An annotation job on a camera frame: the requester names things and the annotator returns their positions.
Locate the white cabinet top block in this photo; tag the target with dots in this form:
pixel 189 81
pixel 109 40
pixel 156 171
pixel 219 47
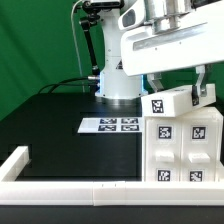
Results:
pixel 175 102

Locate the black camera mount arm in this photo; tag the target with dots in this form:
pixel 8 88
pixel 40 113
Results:
pixel 92 8

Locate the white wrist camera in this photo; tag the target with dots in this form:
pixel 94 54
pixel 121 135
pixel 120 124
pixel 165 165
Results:
pixel 133 17

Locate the white U-shaped fence frame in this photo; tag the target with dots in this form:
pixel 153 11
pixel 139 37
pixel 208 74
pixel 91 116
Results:
pixel 15 192

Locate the white cabinet body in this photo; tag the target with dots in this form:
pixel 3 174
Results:
pixel 205 112

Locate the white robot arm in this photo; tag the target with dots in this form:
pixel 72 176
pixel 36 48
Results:
pixel 161 16

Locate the white cabinet door panel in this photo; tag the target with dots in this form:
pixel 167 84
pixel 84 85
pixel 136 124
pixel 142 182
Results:
pixel 162 150
pixel 200 149

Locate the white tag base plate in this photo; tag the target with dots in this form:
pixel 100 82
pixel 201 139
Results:
pixel 111 125

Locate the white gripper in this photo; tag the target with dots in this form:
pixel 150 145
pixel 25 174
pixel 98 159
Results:
pixel 196 43

